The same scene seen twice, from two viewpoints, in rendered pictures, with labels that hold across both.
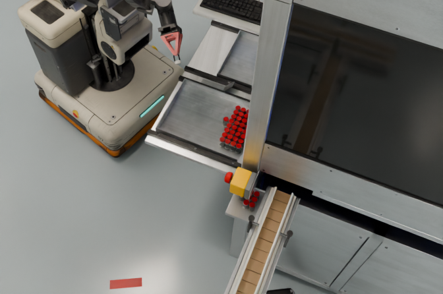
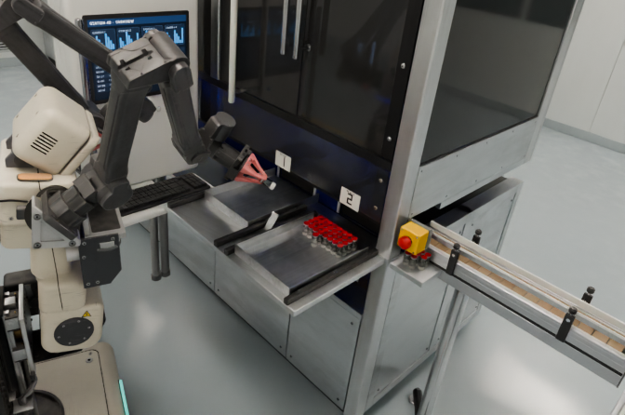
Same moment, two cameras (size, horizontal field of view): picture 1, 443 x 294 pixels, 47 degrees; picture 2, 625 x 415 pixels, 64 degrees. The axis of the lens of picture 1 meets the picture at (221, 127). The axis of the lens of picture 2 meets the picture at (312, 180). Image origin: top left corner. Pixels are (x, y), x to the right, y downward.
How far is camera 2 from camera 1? 1.57 m
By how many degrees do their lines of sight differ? 55
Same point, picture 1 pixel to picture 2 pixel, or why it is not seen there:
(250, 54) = (235, 200)
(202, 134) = (316, 264)
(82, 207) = not seen: outside the picture
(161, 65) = (74, 358)
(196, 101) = (268, 253)
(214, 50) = (207, 219)
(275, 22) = not seen: outside the picture
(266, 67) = (440, 47)
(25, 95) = not seen: outside the picture
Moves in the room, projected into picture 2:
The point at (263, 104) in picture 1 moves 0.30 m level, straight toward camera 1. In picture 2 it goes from (429, 104) to (539, 136)
